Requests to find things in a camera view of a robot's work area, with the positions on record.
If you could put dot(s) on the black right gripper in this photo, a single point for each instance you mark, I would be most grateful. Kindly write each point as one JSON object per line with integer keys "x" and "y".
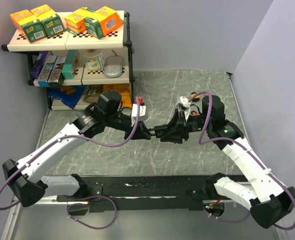
{"x": 175, "y": 135}

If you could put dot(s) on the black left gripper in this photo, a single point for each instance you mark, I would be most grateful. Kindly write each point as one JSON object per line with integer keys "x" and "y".
{"x": 142, "y": 132}

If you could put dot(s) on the black padlock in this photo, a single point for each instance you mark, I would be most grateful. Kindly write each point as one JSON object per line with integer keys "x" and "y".
{"x": 158, "y": 131}

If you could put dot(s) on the yellow padlock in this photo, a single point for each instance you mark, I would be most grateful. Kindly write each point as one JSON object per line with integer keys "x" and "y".
{"x": 195, "y": 97}

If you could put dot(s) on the orange padlock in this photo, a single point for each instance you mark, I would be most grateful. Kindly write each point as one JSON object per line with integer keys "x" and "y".
{"x": 194, "y": 113}

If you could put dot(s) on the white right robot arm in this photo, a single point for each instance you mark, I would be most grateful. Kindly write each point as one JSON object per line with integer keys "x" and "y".
{"x": 228, "y": 137}

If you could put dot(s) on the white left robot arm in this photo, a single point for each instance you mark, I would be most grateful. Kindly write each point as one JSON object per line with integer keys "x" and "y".
{"x": 27, "y": 177}

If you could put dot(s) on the orange honey dijon bag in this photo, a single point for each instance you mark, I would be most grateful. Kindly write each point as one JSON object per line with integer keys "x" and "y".
{"x": 124, "y": 89}

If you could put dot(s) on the olive brown snack bag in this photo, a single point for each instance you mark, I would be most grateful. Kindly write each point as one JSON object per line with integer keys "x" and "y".
{"x": 93, "y": 93}

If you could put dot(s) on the silver mesh pouch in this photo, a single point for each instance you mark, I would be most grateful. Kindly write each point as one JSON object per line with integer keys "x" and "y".
{"x": 113, "y": 66}

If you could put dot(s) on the beige three-tier shelf rack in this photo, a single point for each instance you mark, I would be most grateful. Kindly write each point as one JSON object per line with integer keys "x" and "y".
{"x": 119, "y": 42}

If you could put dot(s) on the paper towel roll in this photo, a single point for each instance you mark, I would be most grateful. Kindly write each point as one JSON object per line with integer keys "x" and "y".
{"x": 93, "y": 59}

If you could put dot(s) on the grey black box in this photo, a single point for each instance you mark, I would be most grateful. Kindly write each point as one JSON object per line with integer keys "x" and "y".
{"x": 56, "y": 77}

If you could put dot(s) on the white grey box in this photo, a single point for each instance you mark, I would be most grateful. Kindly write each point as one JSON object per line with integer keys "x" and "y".
{"x": 46, "y": 70}

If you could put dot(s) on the orange green sponge box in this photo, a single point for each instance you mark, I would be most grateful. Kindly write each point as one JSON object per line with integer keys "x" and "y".
{"x": 102, "y": 22}
{"x": 50, "y": 20}
{"x": 29, "y": 25}

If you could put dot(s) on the purple box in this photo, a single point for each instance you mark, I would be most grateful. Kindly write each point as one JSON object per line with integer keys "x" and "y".
{"x": 38, "y": 64}

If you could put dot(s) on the yellow orange sponge pack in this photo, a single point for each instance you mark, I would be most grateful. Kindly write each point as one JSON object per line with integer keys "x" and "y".
{"x": 75, "y": 20}

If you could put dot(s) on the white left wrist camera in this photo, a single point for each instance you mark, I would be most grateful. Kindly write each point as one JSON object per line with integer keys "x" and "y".
{"x": 139, "y": 110}

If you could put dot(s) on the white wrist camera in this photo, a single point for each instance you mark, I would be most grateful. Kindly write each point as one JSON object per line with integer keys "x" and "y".
{"x": 184, "y": 105}
{"x": 139, "y": 110}

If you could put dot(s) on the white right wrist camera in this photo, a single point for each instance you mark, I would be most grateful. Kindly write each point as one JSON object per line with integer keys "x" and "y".
{"x": 184, "y": 105}

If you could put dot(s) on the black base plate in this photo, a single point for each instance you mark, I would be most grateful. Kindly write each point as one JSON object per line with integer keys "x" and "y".
{"x": 148, "y": 192}

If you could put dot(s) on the aluminium rail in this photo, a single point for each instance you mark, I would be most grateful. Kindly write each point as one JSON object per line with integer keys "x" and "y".
{"x": 29, "y": 193}

